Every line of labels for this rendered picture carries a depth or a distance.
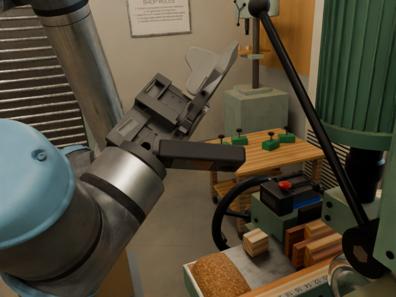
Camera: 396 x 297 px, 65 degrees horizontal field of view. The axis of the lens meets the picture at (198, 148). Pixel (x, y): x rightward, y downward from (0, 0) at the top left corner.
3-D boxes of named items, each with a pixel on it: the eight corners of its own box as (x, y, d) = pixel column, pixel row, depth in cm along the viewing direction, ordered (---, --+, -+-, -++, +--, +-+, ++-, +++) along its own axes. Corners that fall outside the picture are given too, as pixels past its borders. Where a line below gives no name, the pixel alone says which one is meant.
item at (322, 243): (373, 236, 71) (378, 216, 69) (380, 241, 70) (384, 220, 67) (303, 266, 64) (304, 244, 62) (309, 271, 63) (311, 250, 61)
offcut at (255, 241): (258, 241, 72) (258, 227, 70) (267, 249, 69) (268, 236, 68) (243, 248, 70) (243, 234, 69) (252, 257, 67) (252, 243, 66)
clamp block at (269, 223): (293, 207, 89) (295, 180, 85) (329, 234, 77) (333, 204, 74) (248, 222, 84) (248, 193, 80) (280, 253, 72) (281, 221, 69)
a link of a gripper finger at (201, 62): (205, 15, 38) (166, 79, 40) (246, 41, 38) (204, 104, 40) (207, 22, 41) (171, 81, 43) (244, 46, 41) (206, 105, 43)
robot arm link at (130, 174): (149, 210, 32) (142, 225, 41) (174, 174, 35) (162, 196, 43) (79, 162, 33) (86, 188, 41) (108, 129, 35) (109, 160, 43)
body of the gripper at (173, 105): (161, 67, 41) (103, 131, 35) (215, 102, 41) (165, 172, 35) (154, 98, 48) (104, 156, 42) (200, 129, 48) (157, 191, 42)
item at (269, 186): (293, 182, 84) (294, 164, 82) (323, 202, 74) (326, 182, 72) (252, 195, 79) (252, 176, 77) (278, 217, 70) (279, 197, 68)
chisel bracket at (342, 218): (345, 217, 65) (350, 181, 61) (411, 260, 53) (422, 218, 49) (317, 227, 62) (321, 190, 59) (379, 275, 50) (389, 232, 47)
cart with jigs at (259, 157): (277, 184, 271) (280, 114, 246) (320, 220, 221) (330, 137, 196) (207, 201, 253) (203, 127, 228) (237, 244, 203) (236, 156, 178)
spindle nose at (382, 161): (357, 184, 59) (366, 125, 55) (386, 199, 54) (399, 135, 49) (333, 192, 57) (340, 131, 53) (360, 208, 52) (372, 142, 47)
